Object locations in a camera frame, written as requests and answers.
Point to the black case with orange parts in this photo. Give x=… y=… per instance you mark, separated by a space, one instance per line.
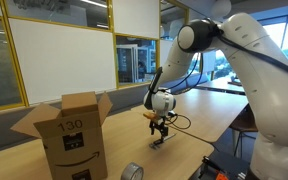
x=224 y=166

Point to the silver digital caliper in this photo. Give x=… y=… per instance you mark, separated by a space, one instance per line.
x=167 y=137

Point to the grey upholstered bench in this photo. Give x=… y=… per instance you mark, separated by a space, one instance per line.
x=124 y=96

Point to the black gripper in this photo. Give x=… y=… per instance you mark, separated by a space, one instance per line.
x=158 y=124

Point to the brown cardboard shipping box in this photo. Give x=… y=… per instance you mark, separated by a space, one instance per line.
x=74 y=140

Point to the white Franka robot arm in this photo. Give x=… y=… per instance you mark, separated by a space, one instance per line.
x=267 y=83

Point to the white glass door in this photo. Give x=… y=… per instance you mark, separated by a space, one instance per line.
x=128 y=65

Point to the brown chair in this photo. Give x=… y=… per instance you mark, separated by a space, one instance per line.
x=245 y=121

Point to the grey duct tape roll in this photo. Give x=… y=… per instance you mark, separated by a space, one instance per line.
x=132 y=171

